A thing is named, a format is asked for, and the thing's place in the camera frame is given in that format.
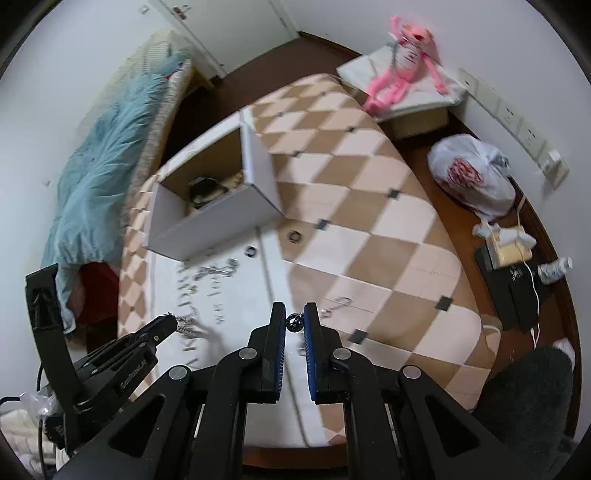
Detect yellow box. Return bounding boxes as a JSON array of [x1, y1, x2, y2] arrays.
[[488, 226, 534, 269]]

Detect clear plastic wrap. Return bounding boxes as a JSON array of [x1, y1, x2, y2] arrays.
[[20, 390, 62, 422]]

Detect white cardboard box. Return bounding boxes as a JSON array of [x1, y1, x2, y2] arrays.
[[147, 111, 287, 262]]

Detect person's dark trouser leg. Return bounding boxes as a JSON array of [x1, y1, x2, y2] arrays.
[[470, 348, 576, 480]]

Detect white plastic bag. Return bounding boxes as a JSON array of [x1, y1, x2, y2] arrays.
[[427, 135, 518, 223]]

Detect white cloth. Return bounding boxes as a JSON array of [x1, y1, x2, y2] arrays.
[[0, 410, 62, 477]]

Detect crumpled white tissue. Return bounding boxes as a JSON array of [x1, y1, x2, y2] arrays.
[[472, 220, 537, 249]]

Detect white cable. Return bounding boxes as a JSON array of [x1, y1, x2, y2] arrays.
[[513, 194, 544, 352]]

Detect beige bedside cabinet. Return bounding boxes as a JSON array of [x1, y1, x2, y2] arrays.
[[392, 103, 451, 142]]

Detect pink plush toy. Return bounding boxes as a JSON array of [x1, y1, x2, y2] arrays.
[[361, 15, 451, 116]]

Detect person's white sock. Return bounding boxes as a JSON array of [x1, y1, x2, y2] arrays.
[[551, 338, 577, 371]]

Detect brown checkered blanket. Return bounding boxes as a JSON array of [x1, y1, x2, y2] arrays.
[[117, 73, 502, 449]]

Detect small white bottle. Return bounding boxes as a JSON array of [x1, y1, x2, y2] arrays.
[[537, 257, 574, 285]]

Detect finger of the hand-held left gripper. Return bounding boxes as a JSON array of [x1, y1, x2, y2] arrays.
[[74, 315, 179, 371], [78, 342, 158, 417]]

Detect black item in box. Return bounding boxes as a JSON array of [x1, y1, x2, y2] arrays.
[[187, 176, 228, 206]]

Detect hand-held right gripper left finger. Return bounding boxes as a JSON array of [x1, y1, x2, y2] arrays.
[[55, 301, 287, 480]]

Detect white charger plug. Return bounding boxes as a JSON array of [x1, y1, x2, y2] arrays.
[[537, 150, 570, 188]]

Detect blue quilt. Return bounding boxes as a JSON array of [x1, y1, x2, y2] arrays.
[[41, 50, 193, 334]]

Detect red bed sheet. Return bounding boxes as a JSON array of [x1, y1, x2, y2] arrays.
[[79, 262, 123, 334]]

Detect white door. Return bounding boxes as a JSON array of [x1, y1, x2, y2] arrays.
[[151, 0, 302, 80]]

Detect black box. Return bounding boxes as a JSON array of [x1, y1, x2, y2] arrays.
[[475, 246, 556, 331]]

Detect black cable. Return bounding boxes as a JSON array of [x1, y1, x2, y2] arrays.
[[0, 360, 52, 468]]

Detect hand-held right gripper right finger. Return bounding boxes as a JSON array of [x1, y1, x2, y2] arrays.
[[302, 302, 536, 480]]

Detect white wall socket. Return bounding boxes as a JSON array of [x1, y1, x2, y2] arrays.
[[496, 99, 525, 136], [458, 68, 502, 114], [519, 117, 548, 160]]

